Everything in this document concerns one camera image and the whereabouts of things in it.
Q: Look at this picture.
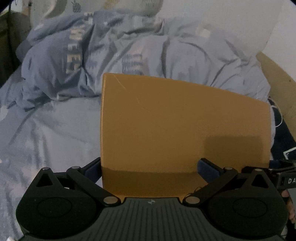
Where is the brown cardboard box lid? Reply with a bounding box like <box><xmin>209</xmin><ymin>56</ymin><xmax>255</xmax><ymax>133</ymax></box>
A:
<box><xmin>100</xmin><ymin>73</ymin><xmax>271</xmax><ymax>197</ymax></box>

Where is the dark printed garment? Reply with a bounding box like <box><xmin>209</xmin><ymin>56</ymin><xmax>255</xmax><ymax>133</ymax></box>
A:
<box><xmin>269</xmin><ymin>106</ymin><xmax>296</xmax><ymax>163</ymax></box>

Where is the blue printed bed sheet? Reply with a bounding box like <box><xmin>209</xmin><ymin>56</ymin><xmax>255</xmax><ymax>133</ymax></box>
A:
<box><xmin>1</xmin><ymin>70</ymin><xmax>100</xmax><ymax>240</ymax></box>

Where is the wooden headboard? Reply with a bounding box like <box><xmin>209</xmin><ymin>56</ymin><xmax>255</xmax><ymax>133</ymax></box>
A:
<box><xmin>256</xmin><ymin>52</ymin><xmax>296</xmax><ymax>137</ymax></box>

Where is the blue-grey crumpled duvet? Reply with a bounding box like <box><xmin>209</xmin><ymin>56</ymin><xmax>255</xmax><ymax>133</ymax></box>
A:
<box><xmin>13</xmin><ymin>11</ymin><xmax>270</xmax><ymax>109</ymax></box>

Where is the pineapple print curtain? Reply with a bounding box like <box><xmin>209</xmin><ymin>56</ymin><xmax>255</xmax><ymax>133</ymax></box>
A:
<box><xmin>23</xmin><ymin>0</ymin><xmax>163</xmax><ymax>26</ymax></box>

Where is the black metal clothes rack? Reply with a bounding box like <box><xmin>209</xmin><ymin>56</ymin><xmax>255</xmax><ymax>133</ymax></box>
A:
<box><xmin>0</xmin><ymin>0</ymin><xmax>18</xmax><ymax>25</ymax></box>

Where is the white charger with cable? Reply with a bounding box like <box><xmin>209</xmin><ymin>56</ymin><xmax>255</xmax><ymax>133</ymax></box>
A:
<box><xmin>268</xmin><ymin>97</ymin><xmax>283</xmax><ymax>128</ymax></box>

